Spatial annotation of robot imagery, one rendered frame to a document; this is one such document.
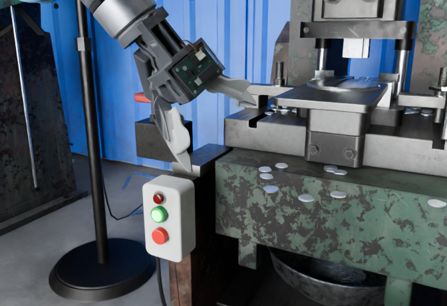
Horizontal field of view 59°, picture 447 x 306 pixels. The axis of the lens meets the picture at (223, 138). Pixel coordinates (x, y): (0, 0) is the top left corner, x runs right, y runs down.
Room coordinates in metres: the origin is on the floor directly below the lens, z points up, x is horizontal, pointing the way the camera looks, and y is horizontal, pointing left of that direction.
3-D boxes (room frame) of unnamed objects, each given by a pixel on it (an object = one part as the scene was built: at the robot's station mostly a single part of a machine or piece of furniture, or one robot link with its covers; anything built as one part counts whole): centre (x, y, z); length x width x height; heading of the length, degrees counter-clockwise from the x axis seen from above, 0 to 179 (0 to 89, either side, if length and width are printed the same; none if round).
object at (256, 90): (0.89, -0.12, 0.76); 0.17 x 0.06 x 0.10; 63
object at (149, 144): (0.75, 0.11, 0.62); 0.10 x 0.06 x 0.20; 63
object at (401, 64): (0.83, -0.37, 0.81); 0.02 x 0.02 x 0.14
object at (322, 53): (0.91, -0.22, 0.81); 0.02 x 0.02 x 0.14
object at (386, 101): (0.81, -0.26, 0.76); 0.15 x 0.09 x 0.05; 63
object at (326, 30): (0.82, -0.27, 0.86); 0.20 x 0.16 x 0.05; 63
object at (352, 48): (0.81, -0.26, 0.84); 0.05 x 0.03 x 0.04; 63
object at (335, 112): (0.66, -0.19, 0.72); 0.25 x 0.14 x 0.14; 153
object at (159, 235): (0.60, 0.11, 0.54); 0.03 x 0.01 x 0.03; 63
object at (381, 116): (0.82, -0.27, 0.72); 0.20 x 0.16 x 0.03; 63
